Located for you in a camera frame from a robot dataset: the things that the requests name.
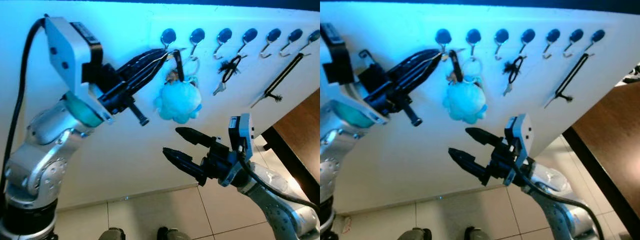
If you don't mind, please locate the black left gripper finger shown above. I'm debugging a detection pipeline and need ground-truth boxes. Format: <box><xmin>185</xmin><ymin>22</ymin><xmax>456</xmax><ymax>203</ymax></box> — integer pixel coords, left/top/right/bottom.
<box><xmin>397</xmin><ymin>57</ymin><xmax>443</xmax><ymax>99</ymax></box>
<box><xmin>392</xmin><ymin>48</ymin><xmax>444</xmax><ymax>81</ymax></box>
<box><xmin>116</xmin><ymin>48</ymin><xmax>169</xmax><ymax>81</ymax></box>
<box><xmin>120</xmin><ymin>58</ymin><xmax>169</xmax><ymax>97</ymax></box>

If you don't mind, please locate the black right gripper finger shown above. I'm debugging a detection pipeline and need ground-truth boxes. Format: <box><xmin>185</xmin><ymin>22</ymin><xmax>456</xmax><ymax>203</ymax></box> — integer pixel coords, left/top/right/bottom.
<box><xmin>448</xmin><ymin>147</ymin><xmax>491</xmax><ymax>187</ymax></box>
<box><xmin>162</xmin><ymin>146</ymin><xmax>209</xmax><ymax>187</ymax></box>
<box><xmin>175</xmin><ymin>126</ymin><xmax>217</xmax><ymax>149</ymax></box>
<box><xmin>465</xmin><ymin>126</ymin><xmax>506</xmax><ymax>149</ymax></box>

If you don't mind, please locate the grey robot right foot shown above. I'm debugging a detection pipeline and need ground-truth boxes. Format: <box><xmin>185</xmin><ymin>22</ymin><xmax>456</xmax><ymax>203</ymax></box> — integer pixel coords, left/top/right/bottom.
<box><xmin>157</xmin><ymin>227</ymin><xmax>191</xmax><ymax>240</ymax></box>
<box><xmin>463</xmin><ymin>227</ymin><xmax>494</xmax><ymax>240</ymax></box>

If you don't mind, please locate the grey robot foot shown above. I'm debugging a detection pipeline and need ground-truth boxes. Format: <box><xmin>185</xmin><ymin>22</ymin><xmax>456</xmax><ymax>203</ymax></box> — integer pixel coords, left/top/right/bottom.
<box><xmin>157</xmin><ymin>227</ymin><xmax>191</xmax><ymax>240</ymax></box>
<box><xmin>397</xmin><ymin>227</ymin><xmax>432</xmax><ymax>240</ymax></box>
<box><xmin>98</xmin><ymin>227</ymin><xmax>126</xmax><ymax>240</ymax></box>
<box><xmin>463</xmin><ymin>227</ymin><xmax>494</xmax><ymax>240</ymax></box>

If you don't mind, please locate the brown wooden furniture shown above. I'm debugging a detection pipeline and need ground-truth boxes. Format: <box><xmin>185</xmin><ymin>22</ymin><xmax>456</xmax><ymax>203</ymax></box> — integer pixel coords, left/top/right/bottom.
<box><xmin>570</xmin><ymin>81</ymin><xmax>640</xmax><ymax>223</ymax></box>
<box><xmin>274</xmin><ymin>89</ymin><xmax>321</xmax><ymax>182</ymax></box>

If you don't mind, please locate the grey robot left foot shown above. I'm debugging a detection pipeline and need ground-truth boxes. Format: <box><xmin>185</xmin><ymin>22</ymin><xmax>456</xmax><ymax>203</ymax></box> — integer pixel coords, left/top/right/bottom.
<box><xmin>98</xmin><ymin>227</ymin><xmax>126</xmax><ymax>240</ymax></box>
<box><xmin>397</xmin><ymin>227</ymin><xmax>432</xmax><ymax>240</ymax></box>

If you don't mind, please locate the dark blue wall hook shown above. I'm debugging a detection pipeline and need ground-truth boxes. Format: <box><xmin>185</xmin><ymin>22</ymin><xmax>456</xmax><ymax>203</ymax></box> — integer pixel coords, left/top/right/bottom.
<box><xmin>160</xmin><ymin>28</ymin><xmax>187</xmax><ymax>55</ymax></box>
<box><xmin>516</xmin><ymin>28</ymin><xmax>537</xmax><ymax>56</ymax></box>
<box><xmin>563</xmin><ymin>28</ymin><xmax>585</xmax><ymax>58</ymax></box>
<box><xmin>188</xmin><ymin>28</ymin><xmax>206</xmax><ymax>58</ymax></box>
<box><xmin>278</xmin><ymin>28</ymin><xmax>304</xmax><ymax>58</ymax></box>
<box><xmin>465</xmin><ymin>28</ymin><xmax>482</xmax><ymax>58</ymax></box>
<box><xmin>258</xmin><ymin>28</ymin><xmax>282</xmax><ymax>60</ymax></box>
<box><xmin>236</xmin><ymin>27</ymin><xmax>259</xmax><ymax>56</ymax></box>
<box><xmin>542</xmin><ymin>28</ymin><xmax>561</xmax><ymax>60</ymax></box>
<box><xmin>434</xmin><ymin>28</ymin><xmax>453</xmax><ymax>55</ymax></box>
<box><xmin>493</xmin><ymin>28</ymin><xmax>510</xmax><ymax>61</ymax></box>
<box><xmin>299</xmin><ymin>29</ymin><xmax>321</xmax><ymax>54</ymax></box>
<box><xmin>584</xmin><ymin>28</ymin><xmax>606</xmax><ymax>56</ymax></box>
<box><xmin>213</xmin><ymin>27</ymin><xmax>233</xmax><ymax>61</ymax></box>

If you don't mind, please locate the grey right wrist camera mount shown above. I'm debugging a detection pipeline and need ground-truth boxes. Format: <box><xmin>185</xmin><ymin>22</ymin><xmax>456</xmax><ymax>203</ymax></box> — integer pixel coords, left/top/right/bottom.
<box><xmin>504</xmin><ymin>113</ymin><xmax>534</xmax><ymax>187</ymax></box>
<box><xmin>220</xmin><ymin>113</ymin><xmax>256</xmax><ymax>188</ymax></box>

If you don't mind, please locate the blue-green plush keychain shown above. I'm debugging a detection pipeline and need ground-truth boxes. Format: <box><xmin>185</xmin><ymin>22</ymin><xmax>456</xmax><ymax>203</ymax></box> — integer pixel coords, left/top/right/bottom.
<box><xmin>442</xmin><ymin>56</ymin><xmax>489</xmax><ymax>126</ymax></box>
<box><xmin>154</xmin><ymin>56</ymin><xmax>203</xmax><ymax>125</ymax></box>

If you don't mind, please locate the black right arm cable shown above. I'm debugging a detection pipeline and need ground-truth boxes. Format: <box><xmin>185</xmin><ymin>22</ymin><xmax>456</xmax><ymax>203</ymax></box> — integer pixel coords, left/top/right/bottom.
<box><xmin>237</xmin><ymin>147</ymin><xmax>321</xmax><ymax>213</ymax></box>
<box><xmin>515</xmin><ymin>150</ymin><xmax>603</xmax><ymax>240</ymax></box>

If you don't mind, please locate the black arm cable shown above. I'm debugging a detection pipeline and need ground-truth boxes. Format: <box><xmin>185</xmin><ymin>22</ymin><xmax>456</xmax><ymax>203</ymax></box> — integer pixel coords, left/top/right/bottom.
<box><xmin>515</xmin><ymin>150</ymin><xmax>603</xmax><ymax>240</ymax></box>
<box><xmin>0</xmin><ymin>15</ymin><xmax>48</xmax><ymax>201</ymax></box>
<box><xmin>237</xmin><ymin>147</ymin><xmax>321</xmax><ymax>213</ymax></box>

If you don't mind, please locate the key with black tassel cord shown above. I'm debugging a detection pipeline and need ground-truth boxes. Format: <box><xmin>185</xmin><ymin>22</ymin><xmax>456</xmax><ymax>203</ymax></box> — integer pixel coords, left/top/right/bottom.
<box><xmin>212</xmin><ymin>53</ymin><xmax>246</xmax><ymax>97</ymax></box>
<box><xmin>502</xmin><ymin>54</ymin><xmax>527</xmax><ymax>97</ymax></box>

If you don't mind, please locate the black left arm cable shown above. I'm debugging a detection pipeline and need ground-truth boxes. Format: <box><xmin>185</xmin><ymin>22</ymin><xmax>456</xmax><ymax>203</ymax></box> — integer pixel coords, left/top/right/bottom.
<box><xmin>0</xmin><ymin>15</ymin><xmax>48</xmax><ymax>201</ymax></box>

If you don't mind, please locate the key with long black lanyard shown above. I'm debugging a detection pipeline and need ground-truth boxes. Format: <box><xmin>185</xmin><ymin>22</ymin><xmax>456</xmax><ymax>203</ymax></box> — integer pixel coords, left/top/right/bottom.
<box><xmin>544</xmin><ymin>52</ymin><xmax>590</xmax><ymax>110</ymax></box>
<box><xmin>250</xmin><ymin>52</ymin><xmax>305</xmax><ymax>109</ymax></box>

